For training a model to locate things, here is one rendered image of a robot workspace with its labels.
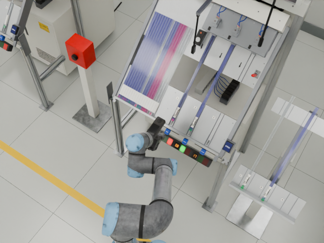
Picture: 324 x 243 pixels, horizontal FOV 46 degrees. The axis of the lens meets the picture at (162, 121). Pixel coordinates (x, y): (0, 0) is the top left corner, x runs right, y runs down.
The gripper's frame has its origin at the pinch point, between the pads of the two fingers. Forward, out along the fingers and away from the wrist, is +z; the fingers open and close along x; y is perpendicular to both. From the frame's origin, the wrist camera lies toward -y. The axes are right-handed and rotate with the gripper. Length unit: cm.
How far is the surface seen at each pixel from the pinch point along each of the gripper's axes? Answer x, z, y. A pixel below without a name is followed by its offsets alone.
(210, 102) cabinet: 8.0, 38.9, -21.0
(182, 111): 2.5, 9.5, -13.3
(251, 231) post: 65, 64, 44
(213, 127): 20.9, 9.4, -13.5
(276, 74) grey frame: 35, 30, -51
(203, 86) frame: -0.3, 38.4, -27.4
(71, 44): -78, 13, -17
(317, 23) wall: 34, 183, -110
